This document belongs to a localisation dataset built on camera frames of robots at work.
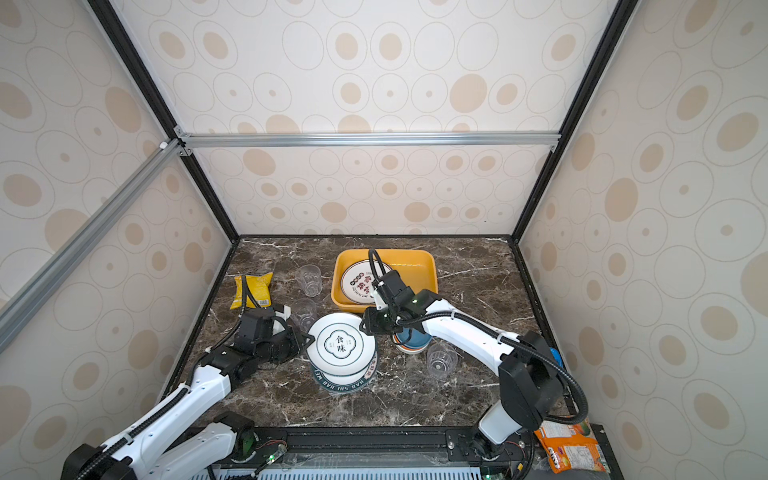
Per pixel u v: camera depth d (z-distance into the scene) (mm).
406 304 610
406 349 836
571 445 713
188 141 904
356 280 1060
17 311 510
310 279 1046
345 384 814
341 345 829
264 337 650
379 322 714
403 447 745
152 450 423
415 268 1126
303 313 970
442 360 873
